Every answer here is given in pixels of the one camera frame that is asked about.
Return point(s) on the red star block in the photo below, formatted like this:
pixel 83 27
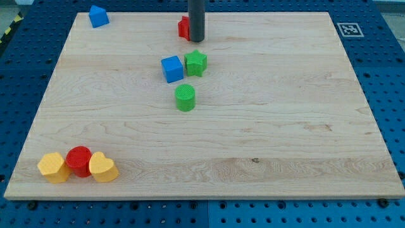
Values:
pixel 183 28

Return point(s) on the green star block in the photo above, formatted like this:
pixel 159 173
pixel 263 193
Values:
pixel 195 63

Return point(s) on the green cylinder block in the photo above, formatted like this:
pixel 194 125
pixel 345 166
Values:
pixel 185 96

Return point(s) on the blue cube block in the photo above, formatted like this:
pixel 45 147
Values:
pixel 172 68

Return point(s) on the light wooden board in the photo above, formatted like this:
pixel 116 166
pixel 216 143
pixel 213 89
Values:
pixel 279 114

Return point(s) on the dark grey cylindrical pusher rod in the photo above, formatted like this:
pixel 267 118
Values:
pixel 196 11

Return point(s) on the yellow heart block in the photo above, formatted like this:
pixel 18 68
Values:
pixel 102 169

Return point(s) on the red cylinder block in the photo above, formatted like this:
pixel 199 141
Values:
pixel 78 159

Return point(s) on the blue pentagon block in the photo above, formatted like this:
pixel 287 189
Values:
pixel 98 16

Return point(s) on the yellow hexagon block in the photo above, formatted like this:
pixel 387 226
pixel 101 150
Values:
pixel 53 167

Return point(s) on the white fiducial marker tag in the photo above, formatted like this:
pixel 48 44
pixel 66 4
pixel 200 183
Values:
pixel 348 29

